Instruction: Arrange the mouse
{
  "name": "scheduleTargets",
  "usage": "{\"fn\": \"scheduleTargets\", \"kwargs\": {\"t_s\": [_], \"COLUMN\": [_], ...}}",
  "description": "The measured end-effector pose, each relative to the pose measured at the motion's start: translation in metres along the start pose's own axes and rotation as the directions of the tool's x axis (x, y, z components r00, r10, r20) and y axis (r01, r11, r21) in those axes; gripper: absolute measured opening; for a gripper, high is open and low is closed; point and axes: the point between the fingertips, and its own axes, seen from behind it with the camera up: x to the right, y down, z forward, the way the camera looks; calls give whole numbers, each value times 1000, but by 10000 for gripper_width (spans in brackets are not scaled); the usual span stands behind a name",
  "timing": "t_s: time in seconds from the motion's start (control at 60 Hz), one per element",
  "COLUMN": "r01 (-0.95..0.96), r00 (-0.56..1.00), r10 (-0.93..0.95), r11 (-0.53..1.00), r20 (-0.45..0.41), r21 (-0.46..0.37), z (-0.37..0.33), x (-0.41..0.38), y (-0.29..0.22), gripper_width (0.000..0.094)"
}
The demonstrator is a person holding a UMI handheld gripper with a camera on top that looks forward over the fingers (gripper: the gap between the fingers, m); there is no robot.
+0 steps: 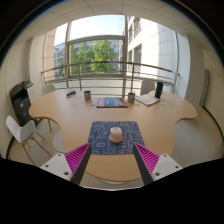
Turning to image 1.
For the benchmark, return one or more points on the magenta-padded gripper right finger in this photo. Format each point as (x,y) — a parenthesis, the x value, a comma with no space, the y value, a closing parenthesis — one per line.
(163,165)

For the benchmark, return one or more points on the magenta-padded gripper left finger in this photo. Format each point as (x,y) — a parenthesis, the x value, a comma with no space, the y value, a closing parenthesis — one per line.
(58,165)

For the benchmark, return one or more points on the beige computer mouse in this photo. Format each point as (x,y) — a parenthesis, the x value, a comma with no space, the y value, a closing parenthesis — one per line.
(116,135)

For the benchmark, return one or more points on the dark blue patterned mouse pad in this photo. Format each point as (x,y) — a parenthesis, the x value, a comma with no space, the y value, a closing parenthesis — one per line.
(100,136)

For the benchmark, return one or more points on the white chair with wooden legs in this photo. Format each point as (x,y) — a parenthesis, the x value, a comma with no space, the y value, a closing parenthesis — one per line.
(21,131)

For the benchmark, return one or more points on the printed mug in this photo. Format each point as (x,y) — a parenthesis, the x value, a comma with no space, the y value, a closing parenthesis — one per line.
(87,95)
(131,97)

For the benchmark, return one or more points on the black upright box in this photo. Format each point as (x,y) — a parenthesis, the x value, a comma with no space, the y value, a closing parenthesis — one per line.
(159,90)

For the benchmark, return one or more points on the red and blue magazine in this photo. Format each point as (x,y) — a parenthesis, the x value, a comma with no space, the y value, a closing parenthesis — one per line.
(111,102)

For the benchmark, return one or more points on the metal balcony railing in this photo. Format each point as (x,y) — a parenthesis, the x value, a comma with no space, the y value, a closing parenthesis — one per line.
(110,62)

